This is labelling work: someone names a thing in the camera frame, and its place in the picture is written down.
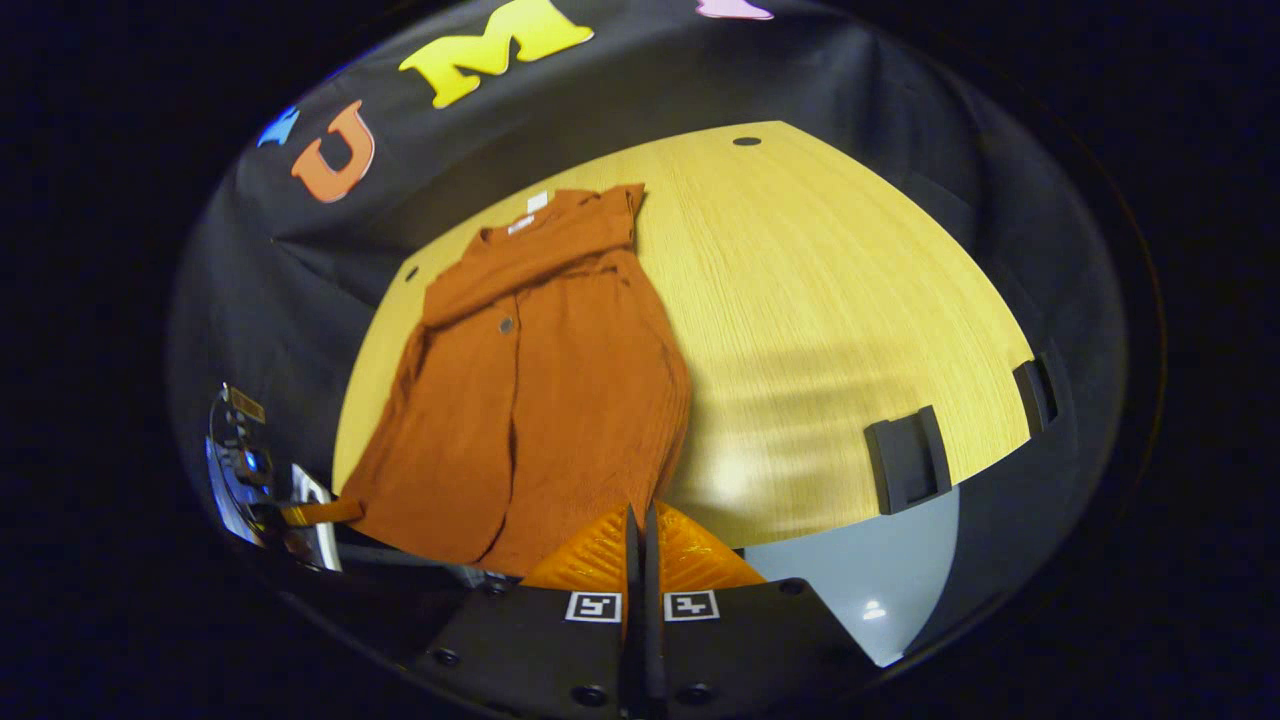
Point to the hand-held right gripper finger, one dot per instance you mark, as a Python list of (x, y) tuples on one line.
[(652, 650), (633, 650)]

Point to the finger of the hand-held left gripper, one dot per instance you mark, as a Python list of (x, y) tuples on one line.
[(320, 513)]

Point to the orange button shirt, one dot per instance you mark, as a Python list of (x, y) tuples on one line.
[(560, 420)]

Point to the black table edge clamp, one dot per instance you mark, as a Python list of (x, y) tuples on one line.
[(905, 460), (1035, 393)]

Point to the black backdrop cloth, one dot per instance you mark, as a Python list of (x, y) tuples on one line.
[(800, 70)]

